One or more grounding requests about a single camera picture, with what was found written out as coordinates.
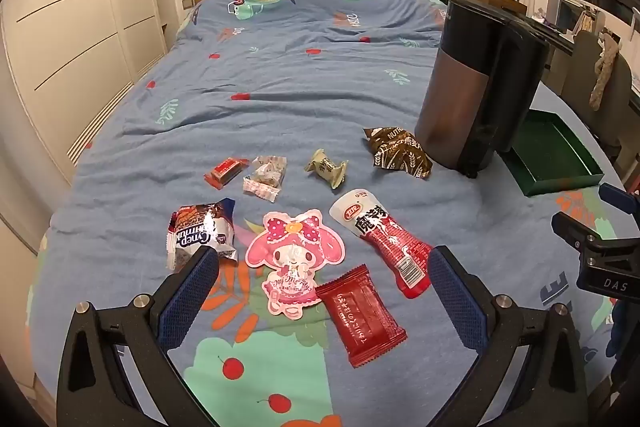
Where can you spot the green cardboard tray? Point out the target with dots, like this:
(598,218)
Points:
(545,152)

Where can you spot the blue printed blanket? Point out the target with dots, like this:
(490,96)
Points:
(300,97)

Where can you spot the dark electric kettle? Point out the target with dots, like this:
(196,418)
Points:
(460,107)

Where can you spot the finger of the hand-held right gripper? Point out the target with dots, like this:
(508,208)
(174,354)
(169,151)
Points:
(620,197)
(585,239)

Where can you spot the red white sausage packet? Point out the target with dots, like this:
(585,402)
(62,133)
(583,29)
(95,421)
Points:
(390,242)

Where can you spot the pink cartoon-shaped packet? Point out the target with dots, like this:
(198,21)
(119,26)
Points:
(292,257)

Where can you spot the clear pink cake packet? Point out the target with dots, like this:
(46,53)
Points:
(265,174)

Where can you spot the white desk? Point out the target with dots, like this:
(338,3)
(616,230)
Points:
(590,7)

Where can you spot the brown cereal packet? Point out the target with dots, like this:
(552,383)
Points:
(397,154)

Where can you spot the small red candy packet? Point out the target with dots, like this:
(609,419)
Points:
(226,170)

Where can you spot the beige plush toy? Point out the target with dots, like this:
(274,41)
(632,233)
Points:
(602,67)

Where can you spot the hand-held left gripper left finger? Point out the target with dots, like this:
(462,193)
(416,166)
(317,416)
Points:
(187,292)

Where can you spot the red square packet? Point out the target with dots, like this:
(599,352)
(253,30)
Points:
(360,317)

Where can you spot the beige candy packet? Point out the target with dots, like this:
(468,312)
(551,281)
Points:
(326,167)

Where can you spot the white brown cake packet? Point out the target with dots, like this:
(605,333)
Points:
(200,229)

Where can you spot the white wardrobe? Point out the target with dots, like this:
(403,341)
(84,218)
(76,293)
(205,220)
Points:
(70,32)

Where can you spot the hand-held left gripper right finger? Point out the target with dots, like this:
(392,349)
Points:
(457,302)

